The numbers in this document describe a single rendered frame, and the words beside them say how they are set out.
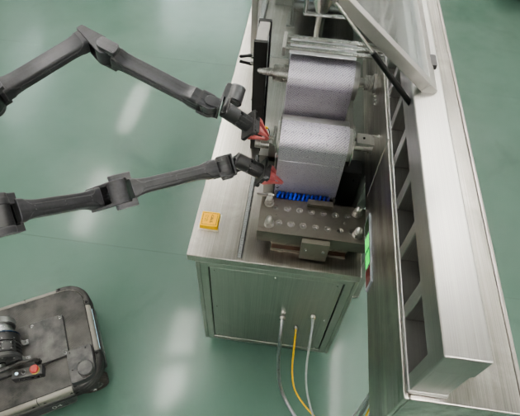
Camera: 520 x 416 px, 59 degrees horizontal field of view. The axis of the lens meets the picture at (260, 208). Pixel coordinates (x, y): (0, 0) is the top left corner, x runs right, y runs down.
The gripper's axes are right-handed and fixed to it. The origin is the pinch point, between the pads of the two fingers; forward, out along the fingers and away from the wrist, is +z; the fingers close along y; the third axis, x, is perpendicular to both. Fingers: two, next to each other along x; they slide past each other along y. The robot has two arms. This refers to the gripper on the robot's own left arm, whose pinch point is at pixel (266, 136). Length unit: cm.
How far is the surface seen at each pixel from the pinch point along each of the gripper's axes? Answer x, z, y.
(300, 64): 17.9, -1.5, -21.9
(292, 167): 2.2, 11.4, 8.8
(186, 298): -117, 52, 18
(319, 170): 8.9, 18.1, 9.6
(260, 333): -70, 66, 44
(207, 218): -35.9, 3.7, 18.3
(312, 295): -22, 49, 40
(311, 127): 15.9, 6.1, 1.4
